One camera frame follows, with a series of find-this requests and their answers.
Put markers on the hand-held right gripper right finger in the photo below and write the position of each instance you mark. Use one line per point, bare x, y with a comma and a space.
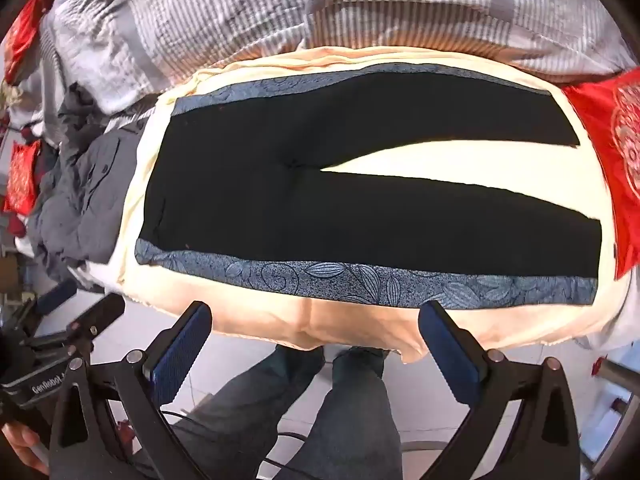
450, 355

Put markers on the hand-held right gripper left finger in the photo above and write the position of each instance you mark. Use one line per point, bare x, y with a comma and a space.
180, 355

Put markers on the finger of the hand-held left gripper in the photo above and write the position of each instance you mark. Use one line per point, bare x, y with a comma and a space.
55, 295
97, 315

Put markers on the black pants with blue trim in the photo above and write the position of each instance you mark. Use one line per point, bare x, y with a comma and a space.
300, 220

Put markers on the person's left hand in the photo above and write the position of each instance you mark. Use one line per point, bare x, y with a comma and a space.
20, 447

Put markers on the person's left leg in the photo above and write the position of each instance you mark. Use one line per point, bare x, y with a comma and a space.
235, 420

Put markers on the person's leg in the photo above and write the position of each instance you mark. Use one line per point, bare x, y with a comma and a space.
350, 420
235, 420

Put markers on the grey button shirt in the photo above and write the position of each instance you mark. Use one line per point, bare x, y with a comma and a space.
80, 200

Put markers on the person's right leg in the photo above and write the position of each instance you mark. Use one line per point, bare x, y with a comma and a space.
350, 420

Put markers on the small red embroidered cushion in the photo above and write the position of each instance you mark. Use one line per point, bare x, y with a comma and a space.
25, 40
22, 180

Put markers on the cream blanket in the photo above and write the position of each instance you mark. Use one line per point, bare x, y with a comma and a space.
450, 160

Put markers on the red cloth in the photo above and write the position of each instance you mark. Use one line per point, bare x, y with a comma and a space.
610, 185

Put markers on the grey striped quilt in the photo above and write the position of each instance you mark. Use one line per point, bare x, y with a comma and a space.
250, 10

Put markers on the metal frame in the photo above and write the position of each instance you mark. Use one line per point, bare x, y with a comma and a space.
617, 375

